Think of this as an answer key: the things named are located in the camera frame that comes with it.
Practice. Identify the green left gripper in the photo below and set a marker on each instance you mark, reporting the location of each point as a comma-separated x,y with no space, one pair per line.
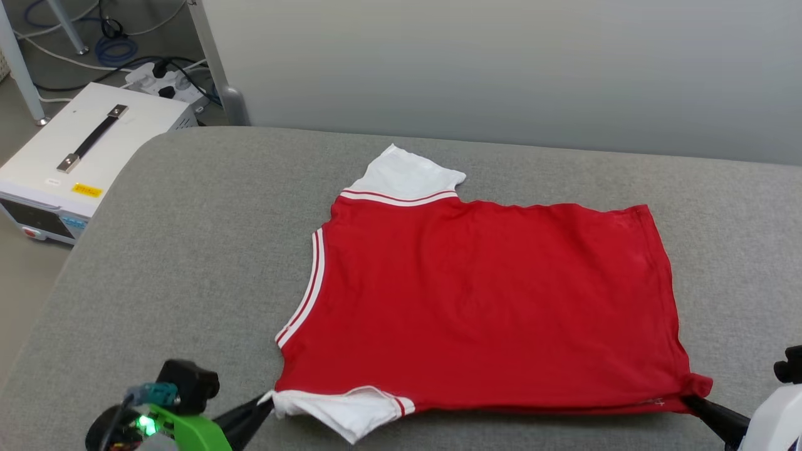
188,432

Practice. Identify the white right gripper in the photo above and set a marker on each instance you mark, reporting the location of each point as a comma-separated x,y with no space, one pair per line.
777,419

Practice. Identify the red and white shirt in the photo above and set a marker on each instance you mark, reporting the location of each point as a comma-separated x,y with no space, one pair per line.
489,300

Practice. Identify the yellow warning label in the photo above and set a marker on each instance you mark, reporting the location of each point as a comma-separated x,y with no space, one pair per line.
87,190

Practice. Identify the white equipment box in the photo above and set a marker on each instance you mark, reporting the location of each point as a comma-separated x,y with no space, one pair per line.
131,125

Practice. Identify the black power plug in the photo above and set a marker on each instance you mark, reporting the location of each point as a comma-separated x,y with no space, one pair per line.
166,92
160,69

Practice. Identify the white power strip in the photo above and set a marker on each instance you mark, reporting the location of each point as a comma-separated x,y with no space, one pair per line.
182,84

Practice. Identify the grey table leg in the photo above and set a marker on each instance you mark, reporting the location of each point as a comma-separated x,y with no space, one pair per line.
67,25
22,75

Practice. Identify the light grey partition panel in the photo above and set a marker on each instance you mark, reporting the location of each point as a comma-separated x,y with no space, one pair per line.
501,69

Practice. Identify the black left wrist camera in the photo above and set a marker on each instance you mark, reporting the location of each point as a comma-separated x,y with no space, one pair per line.
188,382

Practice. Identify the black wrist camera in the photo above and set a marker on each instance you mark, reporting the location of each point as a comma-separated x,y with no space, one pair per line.
791,364
188,382

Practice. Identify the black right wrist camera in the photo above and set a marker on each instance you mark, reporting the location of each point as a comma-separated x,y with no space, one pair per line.
791,364

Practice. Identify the white metal partition post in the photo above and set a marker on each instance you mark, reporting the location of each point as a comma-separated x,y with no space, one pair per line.
216,56

